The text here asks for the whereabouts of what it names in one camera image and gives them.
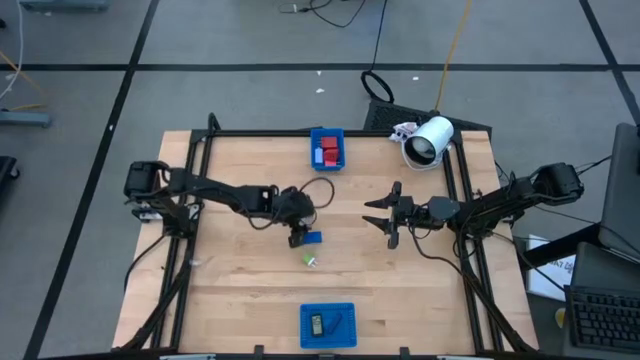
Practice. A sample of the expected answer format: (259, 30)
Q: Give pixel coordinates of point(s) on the black mesh panel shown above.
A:
(385, 117)

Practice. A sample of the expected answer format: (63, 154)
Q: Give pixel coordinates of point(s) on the blue slotted plastic basket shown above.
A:
(327, 132)
(347, 340)

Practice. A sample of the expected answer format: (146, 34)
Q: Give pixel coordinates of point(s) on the green white plug charger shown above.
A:
(308, 259)

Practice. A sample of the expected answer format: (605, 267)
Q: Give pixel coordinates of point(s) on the black desk bar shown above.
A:
(560, 247)

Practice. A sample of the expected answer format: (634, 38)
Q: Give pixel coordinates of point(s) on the white black arm base bracket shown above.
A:
(150, 216)

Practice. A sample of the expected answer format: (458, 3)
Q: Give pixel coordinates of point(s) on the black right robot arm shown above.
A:
(500, 202)

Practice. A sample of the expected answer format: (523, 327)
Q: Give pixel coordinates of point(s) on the white paper sheet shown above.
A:
(550, 275)

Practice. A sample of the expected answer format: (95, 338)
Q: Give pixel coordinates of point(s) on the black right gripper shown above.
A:
(412, 214)

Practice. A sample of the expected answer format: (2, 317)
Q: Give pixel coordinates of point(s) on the black table edge clamp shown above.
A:
(404, 352)
(258, 351)

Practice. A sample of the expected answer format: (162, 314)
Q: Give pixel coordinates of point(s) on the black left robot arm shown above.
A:
(220, 191)

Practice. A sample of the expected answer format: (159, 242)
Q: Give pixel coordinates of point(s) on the yellow round object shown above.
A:
(560, 317)

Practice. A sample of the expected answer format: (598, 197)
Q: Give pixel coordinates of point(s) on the dark grey laptop screen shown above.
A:
(605, 270)

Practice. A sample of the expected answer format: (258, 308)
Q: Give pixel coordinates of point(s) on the red rectangular adapter block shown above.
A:
(332, 156)

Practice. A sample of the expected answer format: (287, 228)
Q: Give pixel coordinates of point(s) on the black aluminium table frame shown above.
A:
(260, 133)

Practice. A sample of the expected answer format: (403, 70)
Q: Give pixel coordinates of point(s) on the grey rounded panel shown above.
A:
(622, 190)

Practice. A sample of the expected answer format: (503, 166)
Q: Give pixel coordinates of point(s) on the black keyboard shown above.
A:
(605, 320)

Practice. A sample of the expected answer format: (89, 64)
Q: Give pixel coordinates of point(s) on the black curved frame hook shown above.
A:
(214, 122)

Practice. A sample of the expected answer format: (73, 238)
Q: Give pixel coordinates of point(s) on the silver aluminium bar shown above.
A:
(465, 357)
(187, 357)

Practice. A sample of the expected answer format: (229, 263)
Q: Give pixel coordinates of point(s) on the grey floor foot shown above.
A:
(25, 119)
(65, 5)

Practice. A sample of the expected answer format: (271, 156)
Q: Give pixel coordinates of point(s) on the blue rectangular block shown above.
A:
(315, 237)

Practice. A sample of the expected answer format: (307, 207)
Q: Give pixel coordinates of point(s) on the crumpled white paper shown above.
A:
(402, 132)

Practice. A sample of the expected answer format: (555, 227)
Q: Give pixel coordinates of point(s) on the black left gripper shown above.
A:
(299, 235)

